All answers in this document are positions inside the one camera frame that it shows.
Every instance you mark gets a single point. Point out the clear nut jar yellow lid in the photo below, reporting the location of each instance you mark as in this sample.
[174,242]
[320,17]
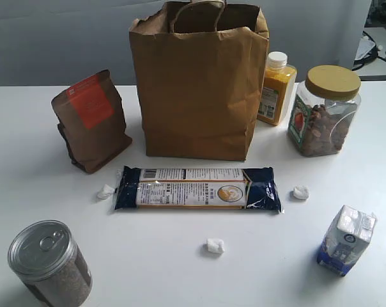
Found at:
[323,110]

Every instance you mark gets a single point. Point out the clear can with metal lid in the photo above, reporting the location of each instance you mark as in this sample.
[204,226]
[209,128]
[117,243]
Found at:
[47,259]

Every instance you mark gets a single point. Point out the yellow powder bottle white cap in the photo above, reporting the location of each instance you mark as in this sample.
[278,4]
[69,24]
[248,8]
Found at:
[278,85]

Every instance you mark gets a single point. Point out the brown pouch with orange label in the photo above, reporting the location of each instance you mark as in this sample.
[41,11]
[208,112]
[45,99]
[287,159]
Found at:
[92,121]

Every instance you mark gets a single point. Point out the white marshmallow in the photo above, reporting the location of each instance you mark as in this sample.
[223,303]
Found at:
[300,192]
[215,246]
[105,192]

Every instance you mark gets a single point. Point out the brown paper grocery bag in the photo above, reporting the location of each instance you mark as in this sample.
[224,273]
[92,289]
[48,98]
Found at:
[199,68]

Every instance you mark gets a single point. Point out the blue white milk carton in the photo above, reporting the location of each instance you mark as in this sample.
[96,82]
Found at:
[347,237]

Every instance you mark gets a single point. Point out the white background table with cables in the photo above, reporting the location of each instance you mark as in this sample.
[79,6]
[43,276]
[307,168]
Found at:
[372,67]

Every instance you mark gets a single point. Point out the white marshmallow front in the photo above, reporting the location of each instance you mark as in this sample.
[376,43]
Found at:
[215,246]

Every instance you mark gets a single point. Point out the blue noodle package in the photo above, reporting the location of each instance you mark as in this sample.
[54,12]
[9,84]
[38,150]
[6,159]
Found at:
[198,188]

